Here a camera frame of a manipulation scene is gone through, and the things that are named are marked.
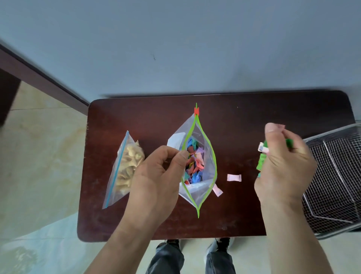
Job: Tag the person's right hand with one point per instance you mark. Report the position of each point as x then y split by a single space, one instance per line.
284 172

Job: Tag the person's right forearm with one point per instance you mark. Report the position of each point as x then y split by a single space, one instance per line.
293 240

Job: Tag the dark wooden baseboard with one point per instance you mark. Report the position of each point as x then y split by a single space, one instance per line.
45 76

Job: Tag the person's left thumb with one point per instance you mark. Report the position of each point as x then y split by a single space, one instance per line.
181 163

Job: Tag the person's left hand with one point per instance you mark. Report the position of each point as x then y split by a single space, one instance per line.
152 183

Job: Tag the person's jeans leg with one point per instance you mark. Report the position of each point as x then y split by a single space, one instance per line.
166 261
220 264

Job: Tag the person's left black shoe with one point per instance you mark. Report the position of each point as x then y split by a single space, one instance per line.
172 242

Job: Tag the white pink candy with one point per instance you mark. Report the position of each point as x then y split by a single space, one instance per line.
262 148

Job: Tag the person's left forearm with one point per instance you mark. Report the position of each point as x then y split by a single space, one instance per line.
127 248

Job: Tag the pile of beige snacks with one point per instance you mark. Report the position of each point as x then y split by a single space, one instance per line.
128 166

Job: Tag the person's right black shoe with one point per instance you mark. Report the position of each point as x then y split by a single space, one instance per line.
221 244

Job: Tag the clear blue-sealed zip bag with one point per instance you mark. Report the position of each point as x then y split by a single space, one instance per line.
114 186

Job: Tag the person's left jeans leg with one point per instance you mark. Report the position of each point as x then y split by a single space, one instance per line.
166 261

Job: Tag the green candy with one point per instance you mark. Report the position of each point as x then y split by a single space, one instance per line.
289 143

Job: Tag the person's right jeans leg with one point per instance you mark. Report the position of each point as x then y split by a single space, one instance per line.
220 264

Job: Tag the person's right thumb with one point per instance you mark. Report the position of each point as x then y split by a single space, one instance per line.
275 138

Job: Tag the red zip slider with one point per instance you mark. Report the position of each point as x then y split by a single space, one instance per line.
196 110

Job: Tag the pile of colourful wrapped candies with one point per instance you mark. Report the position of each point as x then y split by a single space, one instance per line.
196 163

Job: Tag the person's black shoe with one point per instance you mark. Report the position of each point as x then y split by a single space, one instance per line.
172 242
221 244

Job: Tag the clear green-sealed zip bag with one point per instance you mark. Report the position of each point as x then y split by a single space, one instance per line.
197 192

